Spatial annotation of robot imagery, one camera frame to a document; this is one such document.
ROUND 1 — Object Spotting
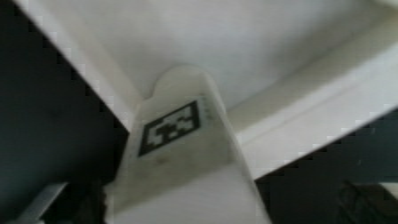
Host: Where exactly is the white U-shaped fence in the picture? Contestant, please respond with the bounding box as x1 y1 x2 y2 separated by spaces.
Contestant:
239 46 398 179

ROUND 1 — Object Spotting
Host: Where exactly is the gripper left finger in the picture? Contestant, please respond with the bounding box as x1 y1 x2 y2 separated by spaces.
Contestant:
15 181 107 224

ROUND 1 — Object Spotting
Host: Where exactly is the white table leg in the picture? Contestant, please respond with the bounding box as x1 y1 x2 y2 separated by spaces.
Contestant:
105 66 272 224

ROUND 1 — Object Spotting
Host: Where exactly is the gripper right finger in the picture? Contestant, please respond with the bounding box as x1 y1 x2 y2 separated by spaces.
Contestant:
335 181 398 224

